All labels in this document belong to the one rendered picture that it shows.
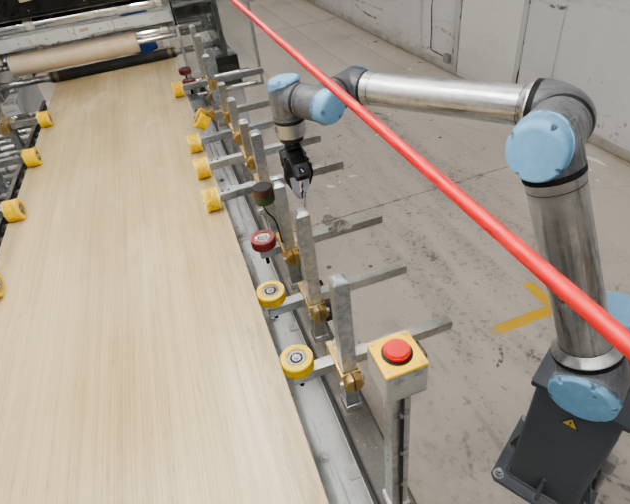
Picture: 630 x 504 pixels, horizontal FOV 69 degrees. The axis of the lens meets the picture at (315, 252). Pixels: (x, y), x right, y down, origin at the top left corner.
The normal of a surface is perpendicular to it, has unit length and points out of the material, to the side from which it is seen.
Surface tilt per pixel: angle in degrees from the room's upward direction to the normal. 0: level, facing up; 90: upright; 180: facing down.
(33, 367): 0
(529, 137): 83
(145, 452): 0
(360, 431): 0
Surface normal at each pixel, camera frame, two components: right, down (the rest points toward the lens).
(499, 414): -0.11, -0.77
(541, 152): -0.68, 0.43
